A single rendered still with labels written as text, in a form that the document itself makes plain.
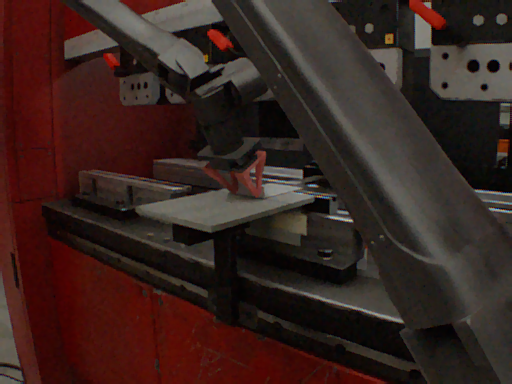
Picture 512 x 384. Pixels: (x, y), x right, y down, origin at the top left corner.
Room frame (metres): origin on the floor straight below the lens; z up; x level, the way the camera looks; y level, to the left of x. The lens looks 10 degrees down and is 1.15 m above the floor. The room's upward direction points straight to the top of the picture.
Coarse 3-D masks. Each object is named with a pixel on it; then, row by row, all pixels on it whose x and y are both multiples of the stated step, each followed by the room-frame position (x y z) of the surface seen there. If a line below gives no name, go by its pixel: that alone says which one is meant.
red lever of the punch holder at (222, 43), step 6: (210, 36) 0.82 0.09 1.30; (216, 36) 0.81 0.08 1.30; (222, 36) 0.82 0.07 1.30; (216, 42) 0.81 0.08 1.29; (222, 42) 0.80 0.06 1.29; (228, 42) 0.81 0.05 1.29; (222, 48) 0.80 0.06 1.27; (228, 48) 0.80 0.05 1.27; (234, 54) 0.78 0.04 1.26; (240, 54) 0.79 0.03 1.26; (234, 60) 0.78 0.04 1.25
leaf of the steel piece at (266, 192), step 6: (240, 186) 0.75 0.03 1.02; (228, 192) 0.77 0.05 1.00; (240, 192) 0.75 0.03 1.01; (246, 192) 0.74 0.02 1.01; (264, 192) 0.77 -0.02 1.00; (270, 192) 0.77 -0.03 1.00; (276, 192) 0.77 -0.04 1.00; (282, 192) 0.77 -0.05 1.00; (288, 192) 0.78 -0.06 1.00; (258, 198) 0.72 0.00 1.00; (264, 198) 0.72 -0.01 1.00
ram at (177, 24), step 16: (128, 0) 1.08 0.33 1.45; (144, 0) 1.03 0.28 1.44; (160, 0) 0.99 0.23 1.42; (176, 0) 0.95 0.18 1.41; (80, 16) 1.25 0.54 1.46; (192, 16) 0.92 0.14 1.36; (208, 16) 0.88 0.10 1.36; (64, 32) 1.32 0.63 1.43; (80, 32) 1.25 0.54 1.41; (80, 48) 1.25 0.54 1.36; (96, 48) 1.18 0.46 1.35; (112, 48) 1.16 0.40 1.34
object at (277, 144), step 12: (264, 108) 0.83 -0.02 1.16; (276, 108) 0.81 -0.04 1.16; (264, 120) 0.83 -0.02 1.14; (276, 120) 0.81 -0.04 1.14; (288, 120) 0.79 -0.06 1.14; (264, 132) 0.83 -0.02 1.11; (276, 132) 0.81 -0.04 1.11; (288, 132) 0.79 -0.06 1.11; (264, 144) 0.84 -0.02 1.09; (276, 144) 0.82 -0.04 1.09; (288, 144) 0.80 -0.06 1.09; (300, 144) 0.78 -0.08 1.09
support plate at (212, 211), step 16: (224, 192) 0.78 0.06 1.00; (144, 208) 0.64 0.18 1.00; (160, 208) 0.64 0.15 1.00; (176, 208) 0.64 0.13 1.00; (192, 208) 0.64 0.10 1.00; (208, 208) 0.64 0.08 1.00; (224, 208) 0.64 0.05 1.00; (240, 208) 0.64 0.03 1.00; (256, 208) 0.64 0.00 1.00; (272, 208) 0.65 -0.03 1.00; (288, 208) 0.68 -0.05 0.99; (192, 224) 0.56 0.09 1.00; (208, 224) 0.55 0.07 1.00; (224, 224) 0.56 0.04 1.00
